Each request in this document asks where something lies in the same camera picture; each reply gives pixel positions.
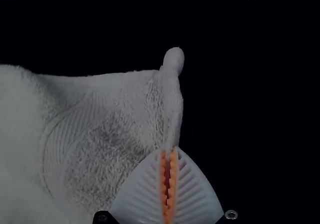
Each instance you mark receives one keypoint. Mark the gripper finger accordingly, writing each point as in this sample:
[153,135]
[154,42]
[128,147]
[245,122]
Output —
[195,199]
[140,199]

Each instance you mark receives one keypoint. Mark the pale towel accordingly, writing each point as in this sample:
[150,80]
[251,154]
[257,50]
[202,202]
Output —
[75,134]

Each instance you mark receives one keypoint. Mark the black mat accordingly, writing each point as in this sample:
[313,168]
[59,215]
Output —
[237,84]

